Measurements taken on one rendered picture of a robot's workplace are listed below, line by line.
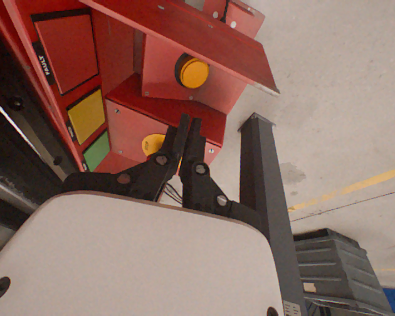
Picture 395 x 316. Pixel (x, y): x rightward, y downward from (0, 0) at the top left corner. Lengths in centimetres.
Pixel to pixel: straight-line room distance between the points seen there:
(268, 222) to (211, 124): 48
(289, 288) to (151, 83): 62
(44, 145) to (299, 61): 100
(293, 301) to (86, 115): 64
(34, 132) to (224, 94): 28
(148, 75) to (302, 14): 82
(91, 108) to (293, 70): 94
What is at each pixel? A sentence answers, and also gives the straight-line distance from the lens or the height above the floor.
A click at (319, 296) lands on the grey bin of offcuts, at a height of 68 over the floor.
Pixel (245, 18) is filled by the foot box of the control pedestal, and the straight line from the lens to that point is 81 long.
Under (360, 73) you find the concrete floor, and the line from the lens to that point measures 114.
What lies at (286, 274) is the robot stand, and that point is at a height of 83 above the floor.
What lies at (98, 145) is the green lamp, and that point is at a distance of 24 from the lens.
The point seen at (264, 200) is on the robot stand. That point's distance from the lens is 67.
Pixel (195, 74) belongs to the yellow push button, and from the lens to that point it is 22.
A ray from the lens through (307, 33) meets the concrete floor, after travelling 98.
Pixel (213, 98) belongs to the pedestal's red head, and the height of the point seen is 70.
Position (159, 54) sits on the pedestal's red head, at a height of 74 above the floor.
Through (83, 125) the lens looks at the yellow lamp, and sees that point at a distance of 20.
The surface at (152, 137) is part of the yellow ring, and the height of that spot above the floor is 78.
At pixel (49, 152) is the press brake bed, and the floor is 80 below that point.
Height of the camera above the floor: 92
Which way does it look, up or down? 41 degrees down
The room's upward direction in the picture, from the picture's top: 164 degrees counter-clockwise
